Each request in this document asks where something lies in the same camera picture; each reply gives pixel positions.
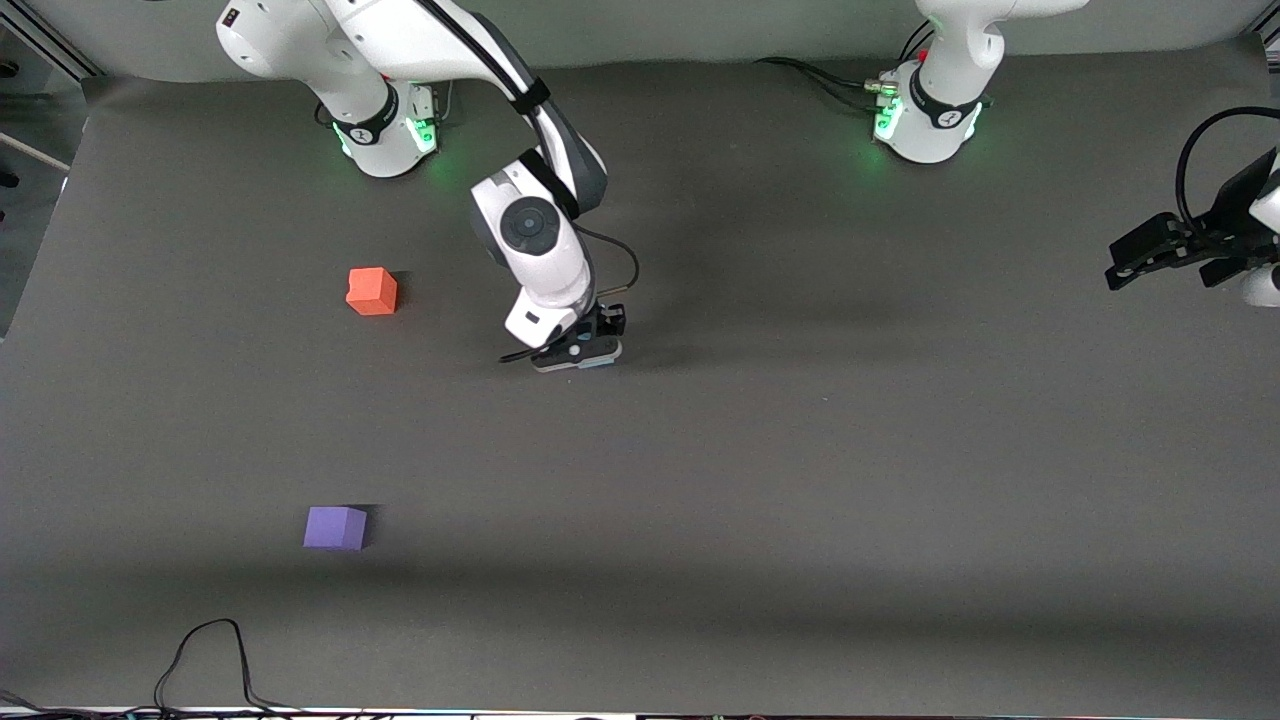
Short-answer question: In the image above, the aluminium frame rail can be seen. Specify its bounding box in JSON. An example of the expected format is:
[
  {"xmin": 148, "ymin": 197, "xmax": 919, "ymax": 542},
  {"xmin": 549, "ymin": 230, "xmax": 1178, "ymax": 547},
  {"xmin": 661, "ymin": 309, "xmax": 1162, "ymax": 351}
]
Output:
[{"xmin": 0, "ymin": 25, "xmax": 104, "ymax": 81}]

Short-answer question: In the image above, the purple foam block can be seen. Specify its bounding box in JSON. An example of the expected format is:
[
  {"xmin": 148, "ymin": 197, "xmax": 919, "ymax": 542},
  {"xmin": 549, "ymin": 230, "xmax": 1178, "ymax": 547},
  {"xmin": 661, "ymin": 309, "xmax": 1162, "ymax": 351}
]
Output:
[{"xmin": 303, "ymin": 506, "xmax": 369, "ymax": 551}]

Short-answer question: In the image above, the black right arm wrist cable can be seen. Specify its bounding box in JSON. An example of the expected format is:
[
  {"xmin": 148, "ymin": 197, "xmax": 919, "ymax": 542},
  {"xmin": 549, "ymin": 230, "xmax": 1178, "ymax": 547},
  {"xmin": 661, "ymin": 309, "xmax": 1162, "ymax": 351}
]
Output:
[{"xmin": 420, "ymin": 0, "xmax": 641, "ymax": 363}]

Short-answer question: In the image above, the black arm wrist cable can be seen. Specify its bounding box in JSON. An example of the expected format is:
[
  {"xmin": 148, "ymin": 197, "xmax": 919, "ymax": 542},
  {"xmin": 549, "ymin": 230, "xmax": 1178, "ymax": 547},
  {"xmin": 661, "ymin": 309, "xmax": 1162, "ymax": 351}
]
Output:
[
  {"xmin": 420, "ymin": 0, "xmax": 641, "ymax": 363},
  {"xmin": 1175, "ymin": 107, "xmax": 1280, "ymax": 233}
]

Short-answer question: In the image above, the black left arm base cable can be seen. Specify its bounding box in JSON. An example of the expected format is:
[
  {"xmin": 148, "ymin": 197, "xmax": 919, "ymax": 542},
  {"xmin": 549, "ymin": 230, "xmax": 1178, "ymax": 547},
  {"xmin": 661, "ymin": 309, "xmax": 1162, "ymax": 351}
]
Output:
[{"xmin": 755, "ymin": 20, "xmax": 936, "ymax": 111}]

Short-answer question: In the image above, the black left arm wrist cable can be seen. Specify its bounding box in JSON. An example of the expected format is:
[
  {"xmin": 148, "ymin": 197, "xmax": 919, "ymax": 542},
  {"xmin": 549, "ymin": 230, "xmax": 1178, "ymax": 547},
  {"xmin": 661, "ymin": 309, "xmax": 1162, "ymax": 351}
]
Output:
[{"xmin": 1175, "ymin": 107, "xmax": 1280, "ymax": 233}]

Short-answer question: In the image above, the dark grey table mat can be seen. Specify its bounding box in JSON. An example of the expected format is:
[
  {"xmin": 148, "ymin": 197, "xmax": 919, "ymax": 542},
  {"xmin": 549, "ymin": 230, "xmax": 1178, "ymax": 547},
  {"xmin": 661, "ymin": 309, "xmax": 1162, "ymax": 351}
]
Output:
[{"xmin": 0, "ymin": 35, "xmax": 1280, "ymax": 716}]

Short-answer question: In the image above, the thin black looped cable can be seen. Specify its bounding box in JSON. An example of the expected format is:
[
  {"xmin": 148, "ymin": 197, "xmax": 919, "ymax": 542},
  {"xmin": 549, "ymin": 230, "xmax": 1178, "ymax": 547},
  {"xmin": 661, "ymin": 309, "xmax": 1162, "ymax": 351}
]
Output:
[{"xmin": 155, "ymin": 618, "xmax": 301, "ymax": 716}]

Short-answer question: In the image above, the orange foam block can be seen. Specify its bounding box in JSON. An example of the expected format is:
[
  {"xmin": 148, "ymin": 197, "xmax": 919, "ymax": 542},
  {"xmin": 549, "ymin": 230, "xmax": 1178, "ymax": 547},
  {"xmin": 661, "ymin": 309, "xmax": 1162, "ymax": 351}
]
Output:
[{"xmin": 346, "ymin": 267, "xmax": 399, "ymax": 317}]

